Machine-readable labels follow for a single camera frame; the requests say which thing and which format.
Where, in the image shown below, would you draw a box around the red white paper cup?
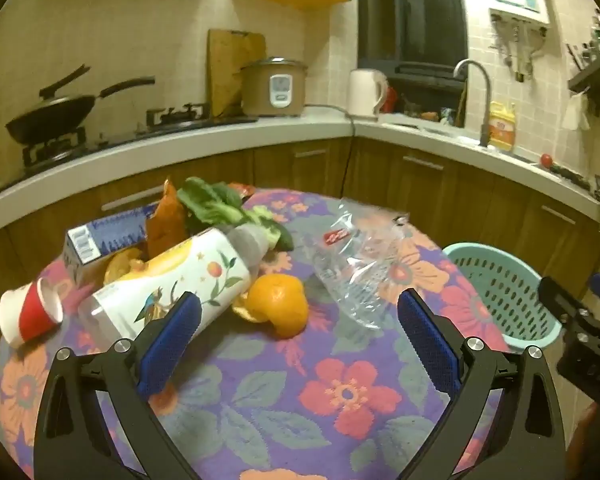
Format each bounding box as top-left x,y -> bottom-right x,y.
0,278 -> 64,349

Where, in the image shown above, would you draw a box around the white countertop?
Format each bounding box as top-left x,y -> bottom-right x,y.
0,109 -> 600,241

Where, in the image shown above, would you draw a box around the wooden base cabinets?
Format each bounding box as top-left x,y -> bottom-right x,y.
0,125 -> 600,339

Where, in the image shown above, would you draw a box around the wooden cutting board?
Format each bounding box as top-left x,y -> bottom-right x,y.
207,28 -> 266,118

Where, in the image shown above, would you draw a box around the blue white milk carton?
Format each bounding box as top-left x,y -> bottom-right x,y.
62,203 -> 157,286

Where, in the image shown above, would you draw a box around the red tomato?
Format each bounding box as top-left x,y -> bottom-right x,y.
540,154 -> 553,168

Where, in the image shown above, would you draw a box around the white electric kettle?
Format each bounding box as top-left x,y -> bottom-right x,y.
347,68 -> 389,119

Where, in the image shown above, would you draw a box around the red pot on windowsill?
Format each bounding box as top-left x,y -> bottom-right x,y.
380,87 -> 399,114

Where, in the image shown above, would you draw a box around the white floral plastic bottle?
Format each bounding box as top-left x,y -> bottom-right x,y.
79,223 -> 268,348

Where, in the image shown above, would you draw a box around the banana peel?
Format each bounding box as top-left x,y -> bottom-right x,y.
102,247 -> 146,285

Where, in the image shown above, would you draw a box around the black wok pan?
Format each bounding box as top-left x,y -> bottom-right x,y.
6,64 -> 156,145

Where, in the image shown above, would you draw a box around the green leafy vegetable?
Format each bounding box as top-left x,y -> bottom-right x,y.
176,177 -> 294,252

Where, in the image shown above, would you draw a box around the orange snack bag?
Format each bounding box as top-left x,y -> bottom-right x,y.
146,179 -> 188,259

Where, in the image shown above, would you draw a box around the yellow dish soap bag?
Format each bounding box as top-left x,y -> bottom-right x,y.
489,101 -> 516,153

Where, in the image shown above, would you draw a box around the black wall spice shelf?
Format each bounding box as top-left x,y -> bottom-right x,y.
566,9 -> 600,117

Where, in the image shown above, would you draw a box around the teal plastic waste basket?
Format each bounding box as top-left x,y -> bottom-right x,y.
441,243 -> 562,353

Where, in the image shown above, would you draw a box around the brown rice cooker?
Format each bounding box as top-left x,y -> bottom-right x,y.
240,56 -> 308,117

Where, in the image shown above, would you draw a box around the black kettle power cable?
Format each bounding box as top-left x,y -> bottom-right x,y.
304,103 -> 358,198

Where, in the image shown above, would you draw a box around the clear plastic bag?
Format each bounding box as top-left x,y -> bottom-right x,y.
304,200 -> 410,330

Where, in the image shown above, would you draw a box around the black gas stove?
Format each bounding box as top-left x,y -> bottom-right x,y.
0,103 -> 258,194

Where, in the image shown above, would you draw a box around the dark kitchen window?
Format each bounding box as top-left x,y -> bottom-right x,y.
356,0 -> 470,92

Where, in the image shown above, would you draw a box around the chrome sink faucet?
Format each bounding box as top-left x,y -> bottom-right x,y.
452,58 -> 493,149

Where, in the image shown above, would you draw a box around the floral purple tablecloth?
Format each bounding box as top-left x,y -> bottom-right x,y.
0,190 -> 509,479

